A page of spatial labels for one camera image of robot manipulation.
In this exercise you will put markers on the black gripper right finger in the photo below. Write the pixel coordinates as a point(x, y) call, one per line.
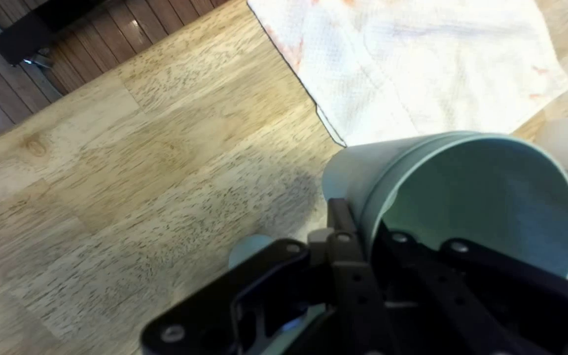
point(482, 303)

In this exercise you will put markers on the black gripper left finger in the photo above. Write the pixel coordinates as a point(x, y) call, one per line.
point(265, 297)

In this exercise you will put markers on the wooden top white kitchen island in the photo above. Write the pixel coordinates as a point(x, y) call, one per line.
point(119, 218)

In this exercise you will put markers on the white stained cloth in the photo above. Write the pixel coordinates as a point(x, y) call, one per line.
point(415, 66)

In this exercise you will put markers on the black object on floor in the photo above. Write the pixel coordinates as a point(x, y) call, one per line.
point(41, 31)

